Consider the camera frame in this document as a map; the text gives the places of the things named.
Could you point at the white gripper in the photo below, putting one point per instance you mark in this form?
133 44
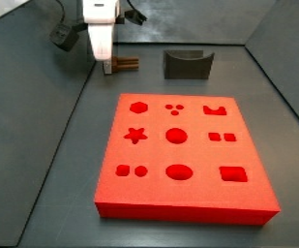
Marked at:
99 15

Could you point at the brown three prong object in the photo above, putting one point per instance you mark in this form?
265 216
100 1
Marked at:
124 63

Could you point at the dark grey curved fixture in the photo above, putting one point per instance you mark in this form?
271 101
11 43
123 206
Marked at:
187 64

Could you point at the red foam shape board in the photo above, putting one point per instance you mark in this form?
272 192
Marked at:
181 163

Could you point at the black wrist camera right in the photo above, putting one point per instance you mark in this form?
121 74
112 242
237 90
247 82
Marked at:
135 17

